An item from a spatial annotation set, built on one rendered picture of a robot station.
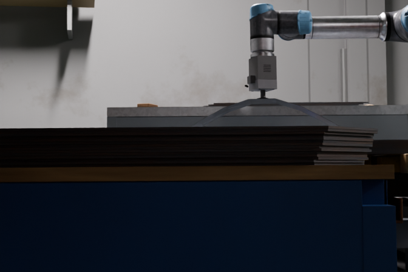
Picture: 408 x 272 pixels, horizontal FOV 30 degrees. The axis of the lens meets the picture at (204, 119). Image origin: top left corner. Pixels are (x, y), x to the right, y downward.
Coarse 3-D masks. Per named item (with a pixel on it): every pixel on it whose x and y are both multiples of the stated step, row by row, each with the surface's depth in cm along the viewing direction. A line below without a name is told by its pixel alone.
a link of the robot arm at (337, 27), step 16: (320, 16) 252; (336, 16) 251; (352, 16) 251; (368, 16) 251; (384, 16) 249; (320, 32) 250; (336, 32) 250; (352, 32) 250; (368, 32) 250; (384, 32) 249
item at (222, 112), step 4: (216, 112) 233; (220, 112) 238; (224, 112) 243; (208, 116) 231; (212, 116) 237; (216, 116) 242; (220, 116) 248; (200, 120) 231; (204, 120) 236; (208, 120) 242; (212, 120) 248
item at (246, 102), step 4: (244, 100) 230; (248, 100) 234; (232, 104) 231; (236, 104) 234; (240, 104) 238; (244, 104) 242; (248, 104) 246; (224, 108) 232; (228, 108) 237; (232, 108) 240; (236, 108) 244
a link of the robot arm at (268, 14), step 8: (256, 8) 237; (264, 8) 237; (272, 8) 238; (256, 16) 237; (264, 16) 237; (272, 16) 237; (256, 24) 237; (264, 24) 236; (272, 24) 237; (256, 32) 237; (264, 32) 236; (272, 32) 238
